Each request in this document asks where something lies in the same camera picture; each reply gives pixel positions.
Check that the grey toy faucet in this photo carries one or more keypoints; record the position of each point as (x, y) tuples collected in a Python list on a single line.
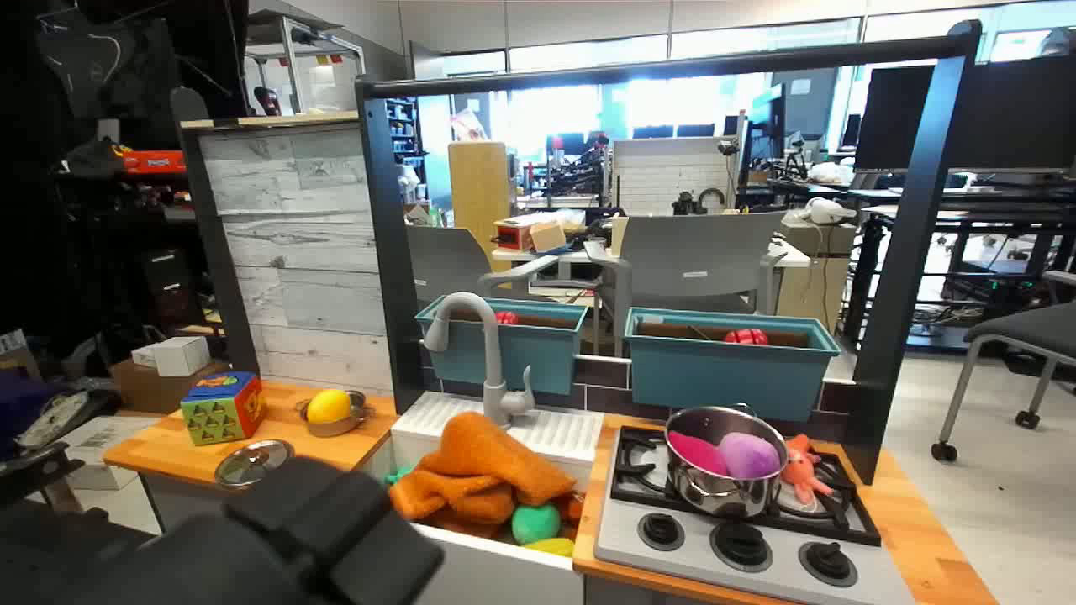
[(492, 357)]

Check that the orange towel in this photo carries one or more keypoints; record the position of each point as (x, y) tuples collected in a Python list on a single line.
[(481, 464)]

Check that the narrow grey chair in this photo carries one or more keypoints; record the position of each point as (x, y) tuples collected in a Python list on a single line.
[(445, 262)]

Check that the yellow lemon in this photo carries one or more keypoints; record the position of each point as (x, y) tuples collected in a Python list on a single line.
[(328, 405)]

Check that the white box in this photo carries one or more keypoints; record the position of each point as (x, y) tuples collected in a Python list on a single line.
[(171, 355)]

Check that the black kitchen frame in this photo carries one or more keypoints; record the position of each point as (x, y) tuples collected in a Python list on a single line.
[(389, 221)]

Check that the purple plush toy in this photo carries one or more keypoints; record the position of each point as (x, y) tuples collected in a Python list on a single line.
[(747, 453)]

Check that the tan cardboard box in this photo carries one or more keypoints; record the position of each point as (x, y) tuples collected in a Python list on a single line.
[(813, 280)]

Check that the small metal bowl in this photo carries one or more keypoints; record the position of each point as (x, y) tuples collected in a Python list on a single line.
[(338, 427)]

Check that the silver lid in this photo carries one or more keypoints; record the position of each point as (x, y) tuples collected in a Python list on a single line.
[(254, 461)]

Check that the small teal bin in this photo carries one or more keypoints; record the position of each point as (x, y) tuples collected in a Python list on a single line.
[(526, 357)]

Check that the orange plush toy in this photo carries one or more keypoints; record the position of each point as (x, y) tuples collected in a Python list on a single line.
[(802, 464)]

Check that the black stove knob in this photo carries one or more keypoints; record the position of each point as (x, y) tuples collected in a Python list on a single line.
[(740, 541), (661, 528), (828, 562)]

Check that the silver pot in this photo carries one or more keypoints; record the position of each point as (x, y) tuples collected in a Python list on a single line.
[(727, 496)]

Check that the brown cardboard box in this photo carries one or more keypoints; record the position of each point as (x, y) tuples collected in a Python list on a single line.
[(139, 392)]

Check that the green toy ball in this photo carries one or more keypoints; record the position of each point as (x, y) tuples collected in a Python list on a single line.
[(537, 520)]

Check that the yellow toy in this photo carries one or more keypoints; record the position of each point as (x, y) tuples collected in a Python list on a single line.
[(552, 545)]

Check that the yellow cabinet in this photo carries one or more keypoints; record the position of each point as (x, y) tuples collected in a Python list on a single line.
[(478, 190)]

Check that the colorful soft cube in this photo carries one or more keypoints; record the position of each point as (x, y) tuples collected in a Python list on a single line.
[(219, 412)]

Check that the black monitor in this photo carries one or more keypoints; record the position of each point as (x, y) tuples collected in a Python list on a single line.
[(987, 110)]

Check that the black padded object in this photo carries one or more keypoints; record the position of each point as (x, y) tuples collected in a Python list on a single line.
[(223, 550)]

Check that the small red toy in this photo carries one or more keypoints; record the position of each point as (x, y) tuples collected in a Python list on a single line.
[(506, 315)]

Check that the wide grey chair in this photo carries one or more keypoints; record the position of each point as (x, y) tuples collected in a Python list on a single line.
[(693, 255)]

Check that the red box on shelf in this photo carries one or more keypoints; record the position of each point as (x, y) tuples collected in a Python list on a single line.
[(152, 163)]

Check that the large teal bin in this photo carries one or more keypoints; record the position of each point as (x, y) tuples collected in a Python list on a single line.
[(719, 373)]

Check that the grey toy stove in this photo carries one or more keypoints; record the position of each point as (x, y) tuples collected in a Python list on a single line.
[(693, 560)]

